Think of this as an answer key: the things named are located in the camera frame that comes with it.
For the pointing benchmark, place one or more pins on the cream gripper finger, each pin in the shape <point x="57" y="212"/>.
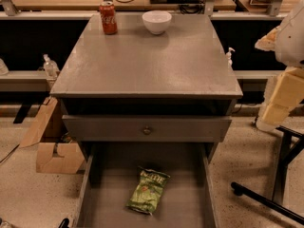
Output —
<point x="268" y="41"/>
<point x="283" y="94"/>

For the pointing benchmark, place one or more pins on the green jalapeno chip bag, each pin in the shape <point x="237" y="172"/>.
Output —
<point x="148" y="193"/>

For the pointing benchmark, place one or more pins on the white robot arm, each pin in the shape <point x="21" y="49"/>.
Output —
<point x="289" y="48"/>

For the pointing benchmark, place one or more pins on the grey drawer cabinet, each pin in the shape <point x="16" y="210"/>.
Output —
<point x="182" y="72"/>

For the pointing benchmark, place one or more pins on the open grey middle drawer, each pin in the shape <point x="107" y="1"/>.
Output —
<point x="113" y="174"/>

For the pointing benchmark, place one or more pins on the closed grey top drawer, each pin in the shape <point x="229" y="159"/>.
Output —
<point x="147" y="129"/>

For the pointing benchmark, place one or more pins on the white pump dispenser bottle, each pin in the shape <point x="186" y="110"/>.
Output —
<point x="229" y="55"/>

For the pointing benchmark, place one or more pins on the white ceramic bowl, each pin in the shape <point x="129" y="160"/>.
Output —
<point x="157" y="21"/>

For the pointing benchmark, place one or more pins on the red soda can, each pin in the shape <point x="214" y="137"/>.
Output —
<point x="107" y="11"/>

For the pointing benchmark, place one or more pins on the clear plastic water bottle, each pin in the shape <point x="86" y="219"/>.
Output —
<point x="50" y="67"/>

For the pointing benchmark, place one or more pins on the brown cardboard box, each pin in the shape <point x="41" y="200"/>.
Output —
<point x="57" y="153"/>

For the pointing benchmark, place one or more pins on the wooden workbench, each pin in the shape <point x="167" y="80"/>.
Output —
<point x="133" y="5"/>

